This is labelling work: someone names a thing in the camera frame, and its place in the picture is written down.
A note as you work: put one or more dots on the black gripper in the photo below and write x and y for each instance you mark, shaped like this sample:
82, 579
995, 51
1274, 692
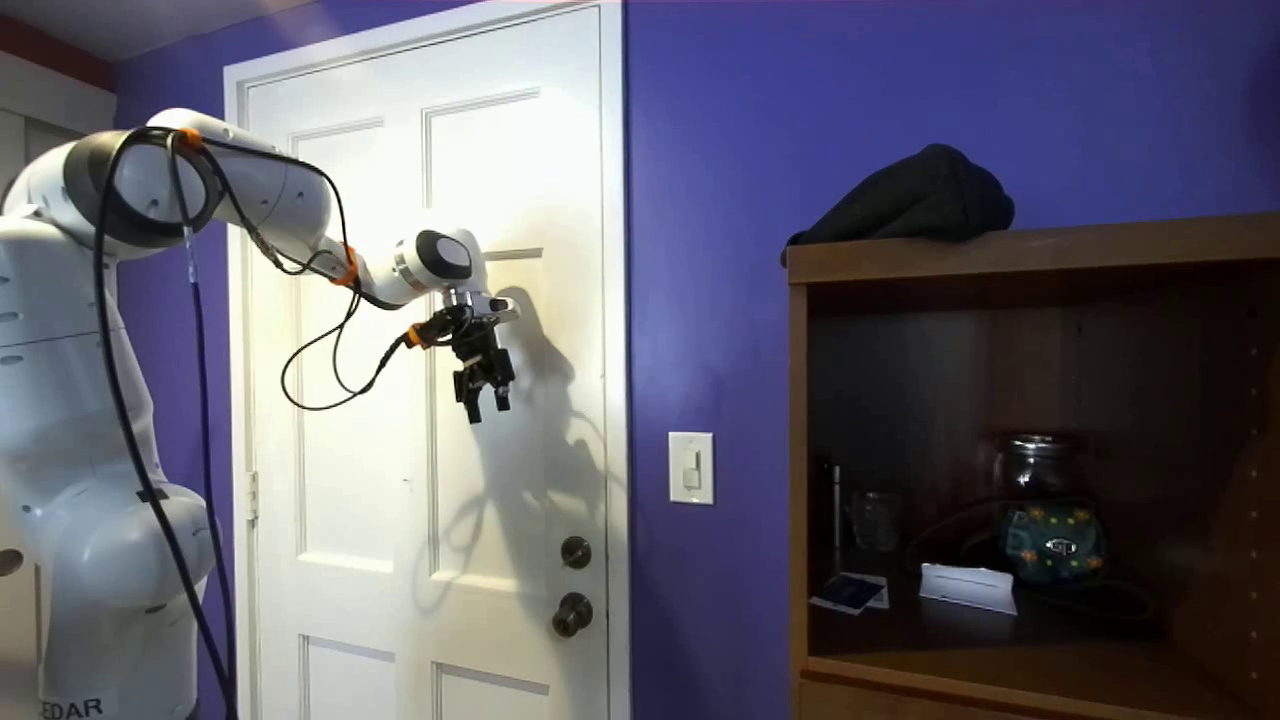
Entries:
480, 364

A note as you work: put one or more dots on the black head sock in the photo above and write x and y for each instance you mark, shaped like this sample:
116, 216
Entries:
922, 203

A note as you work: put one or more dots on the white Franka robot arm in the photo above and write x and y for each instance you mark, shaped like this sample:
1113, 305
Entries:
82, 401

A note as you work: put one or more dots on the dark round door knob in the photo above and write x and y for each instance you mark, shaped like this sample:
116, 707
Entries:
575, 613

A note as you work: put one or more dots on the white panelled door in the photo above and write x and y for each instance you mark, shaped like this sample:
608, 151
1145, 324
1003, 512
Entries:
535, 160

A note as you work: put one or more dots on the door hinge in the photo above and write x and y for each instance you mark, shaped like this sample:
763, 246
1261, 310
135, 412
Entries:
249, 497

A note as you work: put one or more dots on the small dark flat box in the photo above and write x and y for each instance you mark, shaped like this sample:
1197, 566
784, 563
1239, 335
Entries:
848, 592

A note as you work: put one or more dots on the white folded paper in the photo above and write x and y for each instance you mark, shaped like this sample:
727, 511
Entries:
971, 589

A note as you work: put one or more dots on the brown wooden bookshelf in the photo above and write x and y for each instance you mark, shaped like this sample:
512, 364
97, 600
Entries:
1042, 249

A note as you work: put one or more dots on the glass vase with teal band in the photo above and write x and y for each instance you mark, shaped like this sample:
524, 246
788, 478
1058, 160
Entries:
1055, 526

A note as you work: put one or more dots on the white light switch plate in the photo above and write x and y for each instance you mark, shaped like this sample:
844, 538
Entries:
689, 468

